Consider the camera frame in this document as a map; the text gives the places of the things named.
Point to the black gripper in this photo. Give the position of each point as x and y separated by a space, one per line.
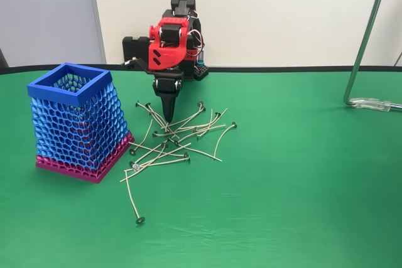
166 85

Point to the cream candle wick metal base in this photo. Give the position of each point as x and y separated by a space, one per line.
176 142
200 103
188 159
131 164
198 137
217 113
234 125
148 103
132 152
186 155
203 110
135 167
223 112
164 145
138 103
140 220
154 134

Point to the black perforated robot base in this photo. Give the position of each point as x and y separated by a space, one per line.
201 73

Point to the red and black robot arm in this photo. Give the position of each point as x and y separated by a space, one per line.
166 54

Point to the blue magenta lattice basket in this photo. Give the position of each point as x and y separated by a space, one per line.
50 92

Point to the silver teal connector plug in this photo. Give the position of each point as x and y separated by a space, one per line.
200 59

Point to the green cloth with black rim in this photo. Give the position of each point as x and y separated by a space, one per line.
282 186

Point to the clear plastic clamp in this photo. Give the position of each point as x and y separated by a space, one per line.
373 104

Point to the silver metal stand pole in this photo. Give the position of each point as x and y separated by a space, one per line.
368 29

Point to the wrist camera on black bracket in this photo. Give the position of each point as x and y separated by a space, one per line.
132 62

